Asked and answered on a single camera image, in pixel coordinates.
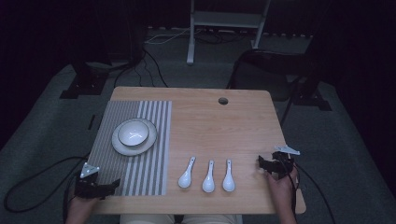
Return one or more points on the person's beige trousers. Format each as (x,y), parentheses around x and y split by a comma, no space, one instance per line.
(149,219)

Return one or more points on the person's right hand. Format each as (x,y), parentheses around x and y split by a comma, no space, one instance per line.
(282,189)

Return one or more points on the white bowl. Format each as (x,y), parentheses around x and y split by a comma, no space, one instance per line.
(134,133)

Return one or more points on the white plate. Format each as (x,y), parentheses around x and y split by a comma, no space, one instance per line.
(130,151)

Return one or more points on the person's left hand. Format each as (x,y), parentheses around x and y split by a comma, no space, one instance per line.
(80,209)

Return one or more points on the white metal stand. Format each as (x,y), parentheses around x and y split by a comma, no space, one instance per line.
(227,19)

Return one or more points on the white ceramic spoon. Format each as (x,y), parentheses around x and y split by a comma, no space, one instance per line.
(208,182)
(228,180)
(186,177)

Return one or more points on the grey striped placemat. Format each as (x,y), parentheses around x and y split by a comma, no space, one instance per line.
(137,174)

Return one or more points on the black stand base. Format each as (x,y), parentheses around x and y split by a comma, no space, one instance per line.
(311,101)
(84,85)

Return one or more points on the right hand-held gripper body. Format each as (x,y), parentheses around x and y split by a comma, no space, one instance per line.
(282,163)

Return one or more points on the black strip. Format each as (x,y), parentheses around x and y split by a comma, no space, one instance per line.
(91,122)

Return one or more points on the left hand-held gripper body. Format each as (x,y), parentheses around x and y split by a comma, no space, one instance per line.
(88,184)

